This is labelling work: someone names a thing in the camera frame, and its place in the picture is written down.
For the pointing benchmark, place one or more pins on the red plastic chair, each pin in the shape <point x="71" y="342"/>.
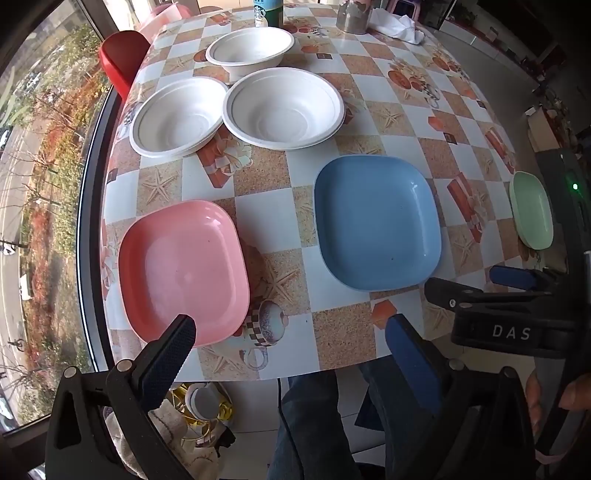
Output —
<point x="120" y="55"/>

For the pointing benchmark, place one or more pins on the green square plate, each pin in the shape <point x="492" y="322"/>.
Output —
<point x="531" y="212"/>

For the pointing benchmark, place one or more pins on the pink plastic chair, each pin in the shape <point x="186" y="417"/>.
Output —
<point x="159" y="23"/>

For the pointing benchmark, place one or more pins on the black window frame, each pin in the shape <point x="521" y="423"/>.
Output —
<point x="90" y="207"/>

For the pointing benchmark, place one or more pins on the checkered patterned tablecloth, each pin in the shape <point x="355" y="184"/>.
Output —
<point x="397" y="115"/>

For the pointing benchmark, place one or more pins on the white crumpled tissue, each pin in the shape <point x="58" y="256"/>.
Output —
<point x="397" y="25"/>

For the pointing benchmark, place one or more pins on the cardboard box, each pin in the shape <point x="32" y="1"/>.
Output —
<point x="542" y="129"/>

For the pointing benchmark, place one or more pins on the person's leg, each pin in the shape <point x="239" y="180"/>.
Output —
<point x="309" y="424"/>
<point x="383" y="392"/>

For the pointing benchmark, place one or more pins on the blue square plate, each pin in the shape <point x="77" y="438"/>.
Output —
<point x="376" y="221"/>

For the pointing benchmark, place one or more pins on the white disposable bowl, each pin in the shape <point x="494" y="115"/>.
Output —
<point x="175" y="120"/>
<point x="281" y="108"/>
<point x="249" y="46"/>

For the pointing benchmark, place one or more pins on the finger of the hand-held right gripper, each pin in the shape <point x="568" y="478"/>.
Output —
<point x="510" y="277"/>
<point x="445" y="293"/>

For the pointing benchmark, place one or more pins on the person's left leg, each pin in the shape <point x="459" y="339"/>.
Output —
<point x="309" y="424"/>

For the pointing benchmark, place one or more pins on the person's right leg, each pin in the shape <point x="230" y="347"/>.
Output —
<point x="383" y="392"/>

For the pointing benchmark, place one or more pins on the purple plastic stool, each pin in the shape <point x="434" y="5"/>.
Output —
<point x="408" y="5"/>

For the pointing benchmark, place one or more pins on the metal cup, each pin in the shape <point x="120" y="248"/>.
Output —
<point x="353" y="21"/>

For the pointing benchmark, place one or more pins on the pink square plate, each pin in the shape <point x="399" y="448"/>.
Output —
<point x="180" y="272"/>

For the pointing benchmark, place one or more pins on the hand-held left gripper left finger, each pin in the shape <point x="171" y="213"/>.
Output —
<point x="180" y="341"/>

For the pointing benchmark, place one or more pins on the white tape roll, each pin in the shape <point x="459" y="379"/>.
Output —
<point x="203" y="400"/>

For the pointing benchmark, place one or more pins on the person's right hand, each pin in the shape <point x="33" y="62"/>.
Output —
<point x="577" y="397"/>

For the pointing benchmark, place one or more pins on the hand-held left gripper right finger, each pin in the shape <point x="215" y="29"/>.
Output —
<point x="406" y="350"/>

